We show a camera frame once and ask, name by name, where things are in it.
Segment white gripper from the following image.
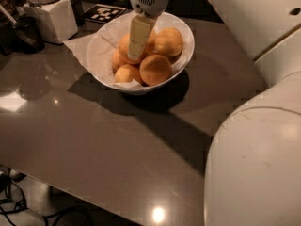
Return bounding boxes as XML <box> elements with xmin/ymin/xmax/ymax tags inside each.
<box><xmin>128</xmin><ymin>0</ymin><xmax>169</xmax><ymax>61</ymax></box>

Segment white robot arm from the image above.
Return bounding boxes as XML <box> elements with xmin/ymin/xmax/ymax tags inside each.
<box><xmin>204</xmin><ymin>0</ymin><xmax>301</xmax><ymax>226</ymax></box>

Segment white ceramic bowl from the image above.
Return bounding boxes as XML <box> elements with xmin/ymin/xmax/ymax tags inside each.
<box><xmin>87</xmin><ymin>9</ymin><xmax>196</xmax><ymax>95</ymax></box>

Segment orange top back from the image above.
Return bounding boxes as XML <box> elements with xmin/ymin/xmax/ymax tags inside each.
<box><xmin>146</xmin><ymin>30</ymin><xmax>157</xmax><ymax>51</ymax></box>

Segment orange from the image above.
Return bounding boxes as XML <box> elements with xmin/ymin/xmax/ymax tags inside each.
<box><xmin>146</xmin><ymin>30</ymin><xmax>157</xmax><ymax>51</ymax></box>
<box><xmin>139</xmin><ymin>55</ymin><xmax>172</xmax><ymax>86</ymax></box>
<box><xmin>155</xmin><ymin>27</ymin><xmax>183</xmax><ymax>57</ymax></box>
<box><xmin>118</xmin><ymin>34</ymin><xmax>147</xmax><ymax>64</ymax></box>
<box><xmin>115</xmin><ymin>64</ymin><xmax>143</xmax><ymax>84</ymax></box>
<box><xmin>111</xmin><ymin>49</ymin><xmax>126</xmax><ymax>73</ymax></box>

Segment white paper liner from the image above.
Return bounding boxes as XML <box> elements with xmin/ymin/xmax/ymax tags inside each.
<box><xmin>62</xmin><ymin>3</ymin><xmax>189</xmax><ymax>91</ymax></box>

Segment orange top left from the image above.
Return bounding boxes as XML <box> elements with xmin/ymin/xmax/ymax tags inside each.
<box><xmin>118</xmin><ymin>34</ymin><xmax>147</xmax><ymax>64</ymax></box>

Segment orange right back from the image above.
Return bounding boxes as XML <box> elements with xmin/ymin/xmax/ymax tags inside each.
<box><xmin>155</xmin><ymin>27</ymin><xmax>183</xmax><ymax>57</ymax></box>

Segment black white marker tag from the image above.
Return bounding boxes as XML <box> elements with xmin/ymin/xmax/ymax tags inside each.
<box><xmin>83</xmin><ymin>4</ymin><xmax>126</xmax><ymax>24</ymax></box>

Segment orange far left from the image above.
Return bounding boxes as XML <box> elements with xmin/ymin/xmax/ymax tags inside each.
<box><xmin>111</xmin><ymin>49</ymin><xmax>126</xmax><ymax>73</ymax></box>

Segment orange front right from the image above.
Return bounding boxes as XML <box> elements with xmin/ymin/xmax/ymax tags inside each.
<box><xmin>139</xmin><ymin>55</ymin><xmax>172</xmax><ymax>86</ymax></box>

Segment orange front left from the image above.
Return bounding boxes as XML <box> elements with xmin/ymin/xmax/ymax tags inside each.
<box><xmin>115</xmin><ymin>64</ymin><xmax>143</xmax><ymax>84</ymax></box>

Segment dark cup behind canister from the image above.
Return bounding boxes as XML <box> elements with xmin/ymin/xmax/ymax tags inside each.
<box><xmin>70</xmin><ymin>0</ymin><xmax>85</xmax><ymax>26</ymax></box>

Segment white square canister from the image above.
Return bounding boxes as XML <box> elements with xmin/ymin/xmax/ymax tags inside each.
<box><xmin>23</xmin><ymin>0</ymin><xmax>78</xmax><ymax>44</ymax></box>

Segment dark pan with handle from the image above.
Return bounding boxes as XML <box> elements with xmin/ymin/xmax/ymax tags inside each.
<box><xmin>0</xmin><ymin>5</ymin><xmax>45</xmax><ymax>54</ymax></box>

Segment black floor cables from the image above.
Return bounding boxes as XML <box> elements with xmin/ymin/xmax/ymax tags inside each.
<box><xmin>0</xmin><ymin>169</ymin><xmax>93</xmax><ymax>226</ymax></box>

